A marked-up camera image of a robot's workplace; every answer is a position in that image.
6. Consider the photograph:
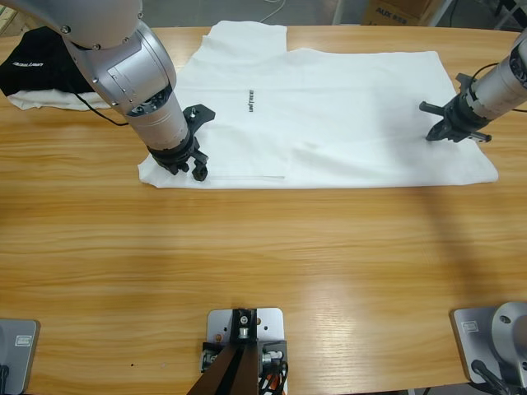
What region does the white floor cable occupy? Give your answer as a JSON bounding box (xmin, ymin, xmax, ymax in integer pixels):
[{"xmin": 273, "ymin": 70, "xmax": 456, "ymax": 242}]
[{"xmin": 262, "ymin": 0, "xmax": 289, "ymax": 22}]

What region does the folded white t-shirt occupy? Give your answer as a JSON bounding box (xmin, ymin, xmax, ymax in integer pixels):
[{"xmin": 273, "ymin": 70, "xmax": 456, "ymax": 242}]
[{"xmin": 7, "ymin": 88, "xmax": 115, "ymax": 112}]

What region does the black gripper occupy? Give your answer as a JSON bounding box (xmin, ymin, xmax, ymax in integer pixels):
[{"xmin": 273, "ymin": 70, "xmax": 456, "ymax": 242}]
[
  {"xmin": 146, "ymin": 137, "xmax": 209, "ymax": 184},
  {"xmin": 418, "ymin": 92, "xmax": 493, "ymax": 145}
]

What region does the black metal stand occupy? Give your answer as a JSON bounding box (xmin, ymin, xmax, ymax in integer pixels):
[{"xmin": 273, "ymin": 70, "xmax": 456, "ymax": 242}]
[{"xmin": 493, "ymin": 0, "xmax": 527, "ymax": 30}]

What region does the thin black cable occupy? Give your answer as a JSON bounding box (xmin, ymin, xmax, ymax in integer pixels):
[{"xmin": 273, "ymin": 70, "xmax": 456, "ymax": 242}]
[
  {"xmin": 470, "ymin": 61, "xmax": 500, "ymax": 84},
  {"xmin": 65, "ymin": 80, "xmax": 132, "ymax": 128}
]

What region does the wooden pallet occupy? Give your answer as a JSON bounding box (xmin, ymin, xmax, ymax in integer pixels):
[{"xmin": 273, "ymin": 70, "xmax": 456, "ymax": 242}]
[{"xmin": 0, "ymin": 7, "xmax": 30, "ymax": 38}]

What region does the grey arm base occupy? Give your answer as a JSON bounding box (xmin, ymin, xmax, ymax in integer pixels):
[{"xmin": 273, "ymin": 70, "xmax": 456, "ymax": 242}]
[
  {"xmin": 450, "ymin": 301, "xmax": 527, "ymax": 386},
  {"xmin": 0, "ymin": 318, "xmax": 41, "ymax": 395}
]

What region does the orange cable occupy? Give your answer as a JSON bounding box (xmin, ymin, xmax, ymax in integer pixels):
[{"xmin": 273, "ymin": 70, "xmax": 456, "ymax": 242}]
[{"xmin": 263, "ymin": 369, "xmax": 289, "ymax": 395}]

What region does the folded black t-shirt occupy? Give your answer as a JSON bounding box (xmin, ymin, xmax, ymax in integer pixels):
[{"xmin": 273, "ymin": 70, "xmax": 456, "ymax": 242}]
[{"xmin": 0, "ymin": 26, "xmax": 96, "ymax": 100}]

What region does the cardboard box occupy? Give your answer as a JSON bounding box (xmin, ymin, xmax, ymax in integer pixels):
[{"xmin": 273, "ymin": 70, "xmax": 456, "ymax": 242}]
[{"xmin": 361, "ymin": 0, "xmax": 445, "ymax": 26}]

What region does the white metal post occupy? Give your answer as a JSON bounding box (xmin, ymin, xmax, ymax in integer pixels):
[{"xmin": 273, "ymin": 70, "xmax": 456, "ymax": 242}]
[
  {"xmin": 431, "ymin": 0, "xmax": 458, "ymax": 26},
  {"xmin": 331, "ymin": 0, "xmax": 352, "ymax": 25}
]

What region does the white t-shirt with black logo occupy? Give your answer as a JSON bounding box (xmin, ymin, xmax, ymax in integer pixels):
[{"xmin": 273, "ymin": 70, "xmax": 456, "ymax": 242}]
[{"xmin": 137, "ymin": 19, "xmax": 500, "ymax": 191}]

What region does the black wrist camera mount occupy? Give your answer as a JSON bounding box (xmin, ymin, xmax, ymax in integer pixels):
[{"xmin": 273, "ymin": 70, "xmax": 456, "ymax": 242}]
[
  {"xmin": 455, "ymin": 72, "xmax": 475, "ymax": 99},
  {"xmin": 182, "ymin": 103, "xmax": 218, "ymax": 140}
]

